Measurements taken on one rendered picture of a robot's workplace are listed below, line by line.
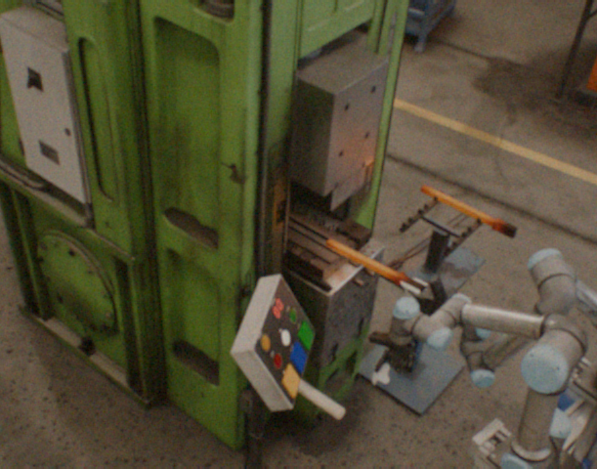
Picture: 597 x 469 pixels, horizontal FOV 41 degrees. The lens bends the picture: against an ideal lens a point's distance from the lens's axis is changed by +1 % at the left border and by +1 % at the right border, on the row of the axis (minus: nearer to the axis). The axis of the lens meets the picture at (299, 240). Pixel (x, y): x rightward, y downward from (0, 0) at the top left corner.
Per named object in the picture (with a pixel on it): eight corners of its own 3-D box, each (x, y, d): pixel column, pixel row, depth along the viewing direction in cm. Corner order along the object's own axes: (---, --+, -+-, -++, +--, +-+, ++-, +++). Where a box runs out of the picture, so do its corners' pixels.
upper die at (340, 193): (362, 186, 287) (365, 164, 281) (330, 211, 275) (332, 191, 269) (275, 140, 305) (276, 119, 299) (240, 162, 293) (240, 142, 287)
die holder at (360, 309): (371, 319, 347) (385, 245, 317) (319, 371, 324) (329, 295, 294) (275, 261, 371) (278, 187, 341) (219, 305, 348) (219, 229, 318)
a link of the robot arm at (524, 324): (599, 310, 218) (448, 284, 252) (581, 331, 211) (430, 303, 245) (605, 344, 222) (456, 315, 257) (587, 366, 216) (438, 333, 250)
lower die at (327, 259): (353, 256, 311) (355, 240, 305) (321, 283, 299) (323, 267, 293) (271, 210, 329) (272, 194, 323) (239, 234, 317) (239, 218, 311)
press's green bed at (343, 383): (359, 386, 378) (370, 319, 347) (312, 436, 355) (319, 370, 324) (271, 328, 402) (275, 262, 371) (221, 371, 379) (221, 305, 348)
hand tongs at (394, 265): (464, 211, 370) (465, 209, 369) (472, 215, 368) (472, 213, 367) (382, 270, 337) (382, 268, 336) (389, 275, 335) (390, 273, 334)
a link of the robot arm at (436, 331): (462, 320, 240) (432, 303, 245) (442, 341, 233) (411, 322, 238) (457, 338, 245) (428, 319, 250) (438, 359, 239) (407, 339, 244)
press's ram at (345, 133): (387, 149, 289) (404, 50, 263) (323, 196, 266) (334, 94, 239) (298, 106, 307) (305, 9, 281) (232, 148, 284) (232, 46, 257)
